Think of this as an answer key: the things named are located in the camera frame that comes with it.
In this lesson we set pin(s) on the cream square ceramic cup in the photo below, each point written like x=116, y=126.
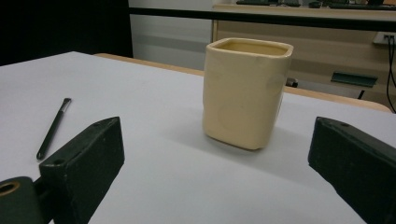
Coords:
x=243, y=102

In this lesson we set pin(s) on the light wooden desk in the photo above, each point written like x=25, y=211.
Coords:
x=323, y=53

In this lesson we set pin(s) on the black curtain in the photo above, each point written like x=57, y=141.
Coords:
x=62, y=28

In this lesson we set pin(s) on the black keyboard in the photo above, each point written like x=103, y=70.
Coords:
x=261, y=2
x=358, y=6

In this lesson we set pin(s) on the grey and black caster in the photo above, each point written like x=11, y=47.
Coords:
x=292, y=82

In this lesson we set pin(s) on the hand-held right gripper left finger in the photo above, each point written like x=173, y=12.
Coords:
x=84, y=161

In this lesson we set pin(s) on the dark green tray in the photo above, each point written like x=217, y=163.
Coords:
x=353, y=79

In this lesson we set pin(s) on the black makeup brush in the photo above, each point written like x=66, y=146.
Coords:
x=51, y=130

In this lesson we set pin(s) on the white power strip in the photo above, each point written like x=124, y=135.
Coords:
x=383, y=38

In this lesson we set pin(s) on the black horizontal bar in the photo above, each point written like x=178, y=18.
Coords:
x=249, y=18

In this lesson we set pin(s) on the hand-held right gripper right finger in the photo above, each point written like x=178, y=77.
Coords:
x=355, y=161

